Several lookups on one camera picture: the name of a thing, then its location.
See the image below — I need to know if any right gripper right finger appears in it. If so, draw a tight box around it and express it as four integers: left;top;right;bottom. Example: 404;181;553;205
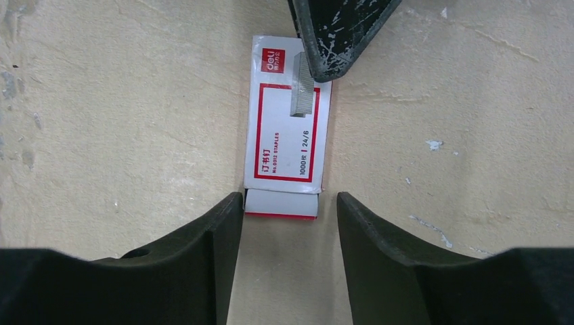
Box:
336;192;573;324

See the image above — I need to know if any red white staple box sleeve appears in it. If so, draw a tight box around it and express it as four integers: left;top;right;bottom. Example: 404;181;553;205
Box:
244;35;332;194

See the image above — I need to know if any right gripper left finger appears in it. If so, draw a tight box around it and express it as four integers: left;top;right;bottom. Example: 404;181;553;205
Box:
1;192;244;324

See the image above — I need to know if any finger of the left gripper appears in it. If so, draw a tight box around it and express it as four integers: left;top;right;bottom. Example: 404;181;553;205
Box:
288;0;401;83

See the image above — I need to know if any staple box tray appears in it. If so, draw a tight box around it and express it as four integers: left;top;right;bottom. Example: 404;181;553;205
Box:
244;189;319;220

